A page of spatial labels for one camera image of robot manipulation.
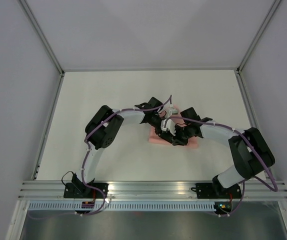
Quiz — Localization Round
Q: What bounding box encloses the white slotted cable duct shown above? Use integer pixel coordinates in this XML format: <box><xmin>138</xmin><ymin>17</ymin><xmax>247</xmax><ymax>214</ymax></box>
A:
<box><xmin>28</xmin><ymin>200</ymin><xmax>215</xmax><ymax>212</ymax></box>

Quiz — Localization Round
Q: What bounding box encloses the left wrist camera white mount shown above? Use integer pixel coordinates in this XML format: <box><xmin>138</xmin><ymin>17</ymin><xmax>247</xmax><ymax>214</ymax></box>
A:
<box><xmin>167</xmin><ymin>104</ymin><xmax>179</xmax><ymax>117</ymax></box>

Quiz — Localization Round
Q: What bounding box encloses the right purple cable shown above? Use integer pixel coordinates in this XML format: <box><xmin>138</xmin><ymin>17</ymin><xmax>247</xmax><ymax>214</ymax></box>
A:
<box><xmin>164</xmin><ymin>116</ymin><xmax>279</xmax><ymax>201</ymax></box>

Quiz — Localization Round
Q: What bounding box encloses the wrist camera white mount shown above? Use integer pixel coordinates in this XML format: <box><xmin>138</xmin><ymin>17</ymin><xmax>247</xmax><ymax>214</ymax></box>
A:
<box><xmin>160</xmin><ymin>119</ymin><xmax>176</xmax><ymax>136</ymax></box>
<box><xmin>167</xmin><ymin>104</ymin><xmax>179</xmax><ymax>117</ymax></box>

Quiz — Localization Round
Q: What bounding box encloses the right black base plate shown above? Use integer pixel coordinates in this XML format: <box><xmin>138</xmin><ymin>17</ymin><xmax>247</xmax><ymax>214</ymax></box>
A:
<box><xmin>190</xmin><ymin>183</ymin><xmax>242</xmax><ymax>199</ymax></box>

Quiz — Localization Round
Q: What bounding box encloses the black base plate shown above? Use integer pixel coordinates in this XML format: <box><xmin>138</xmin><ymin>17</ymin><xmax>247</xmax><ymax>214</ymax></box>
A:
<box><xmin>190</xmin><ymin>183</ymin><xmax>242</xmax><ymax>199</ymax></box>
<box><xmin>63</xmin><ymin>182</ymin><xmax>109</xmax><ymax>199</ymax></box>

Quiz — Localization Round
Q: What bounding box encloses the aluminium mounting rail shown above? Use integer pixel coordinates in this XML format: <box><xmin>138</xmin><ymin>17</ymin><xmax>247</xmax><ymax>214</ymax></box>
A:
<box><xmin>18</xmin><ymin>180</ymin><xmax>287</xmax><ymax>202</ymax></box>

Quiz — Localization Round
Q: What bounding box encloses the left aluminium frame post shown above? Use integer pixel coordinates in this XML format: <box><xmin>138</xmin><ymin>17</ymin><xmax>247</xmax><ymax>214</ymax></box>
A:
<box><xmin>17</xmin><ymin>0</ymin><xmax>65</xmax><ymax>76</ymax></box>

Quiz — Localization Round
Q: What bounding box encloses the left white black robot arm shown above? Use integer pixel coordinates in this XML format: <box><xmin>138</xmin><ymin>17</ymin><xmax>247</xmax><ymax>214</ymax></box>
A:
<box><xmin>63</xmin><ymin>96</ymin><xmax>175</xmax><ymax>199</ymax></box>

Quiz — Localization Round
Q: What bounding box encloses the aluminium frame post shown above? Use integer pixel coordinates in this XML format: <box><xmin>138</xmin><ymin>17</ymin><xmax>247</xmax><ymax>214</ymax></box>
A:
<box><xmin>17</xmin><ymin>0</ymin><xmax>65</xmax><ymax>76</ymax></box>
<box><xmin>235</xmin><ymin>0</ymin><xmax>283</xmax><ymax>75</ymax></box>

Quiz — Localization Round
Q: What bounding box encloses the right aluminium frame post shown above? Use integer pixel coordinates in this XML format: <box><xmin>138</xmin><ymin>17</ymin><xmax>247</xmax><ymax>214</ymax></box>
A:
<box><xmin>235</xmin><ymin>0</ymin><xmax>283</xmax><ymax>75</ymax></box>

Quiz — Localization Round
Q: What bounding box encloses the pink cloth napkin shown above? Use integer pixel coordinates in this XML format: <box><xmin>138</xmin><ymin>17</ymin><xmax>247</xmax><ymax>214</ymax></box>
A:
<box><xmin>148</xmin><ymin>119</ymin><xmax>199</xmax><ymax>149</ymax></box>

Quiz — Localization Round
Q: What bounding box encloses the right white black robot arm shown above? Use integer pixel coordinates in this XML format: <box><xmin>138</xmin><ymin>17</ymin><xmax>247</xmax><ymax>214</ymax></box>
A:
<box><xmin>167</xmin><ymin>107</ymin><xmax>278</xmax><ymax>198</ymax></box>

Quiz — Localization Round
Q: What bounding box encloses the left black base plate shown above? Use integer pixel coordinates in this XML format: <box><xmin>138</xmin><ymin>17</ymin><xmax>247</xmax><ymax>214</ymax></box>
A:
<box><xmin>63</xmin><ymin>182</ymin><xmax>109</xmax><ymax>199</ymax></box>

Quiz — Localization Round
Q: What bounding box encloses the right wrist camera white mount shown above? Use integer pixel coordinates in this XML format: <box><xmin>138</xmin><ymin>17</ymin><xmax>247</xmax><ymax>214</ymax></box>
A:
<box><xmin>160</xmin><ymin>119</ymin><xmax>176</xmax><ymax>136</ymax></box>

